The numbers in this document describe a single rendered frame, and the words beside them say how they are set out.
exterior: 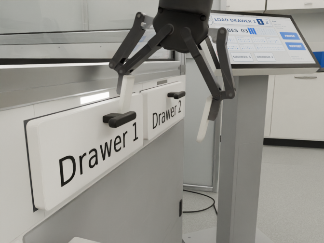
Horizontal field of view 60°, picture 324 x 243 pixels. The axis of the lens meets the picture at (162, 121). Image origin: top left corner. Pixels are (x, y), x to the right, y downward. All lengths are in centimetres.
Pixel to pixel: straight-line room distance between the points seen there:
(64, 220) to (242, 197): 110
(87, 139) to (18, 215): 13
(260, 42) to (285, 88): 214
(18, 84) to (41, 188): 12
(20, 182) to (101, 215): 21
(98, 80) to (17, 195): 21
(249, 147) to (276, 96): 206
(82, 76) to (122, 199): 27
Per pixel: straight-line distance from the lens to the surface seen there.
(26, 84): 35
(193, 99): 206
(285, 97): 340
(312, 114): 349
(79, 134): 40
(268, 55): 125
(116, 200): 57
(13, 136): 34
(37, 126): 34
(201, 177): 222
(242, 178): 139
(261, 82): 133
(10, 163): 34
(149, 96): 61
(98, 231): 53
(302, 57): 137
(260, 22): 138
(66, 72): 40
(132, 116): 45
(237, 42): 121
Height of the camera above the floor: 100
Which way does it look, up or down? 13 degrees down
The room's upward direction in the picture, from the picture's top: straight up
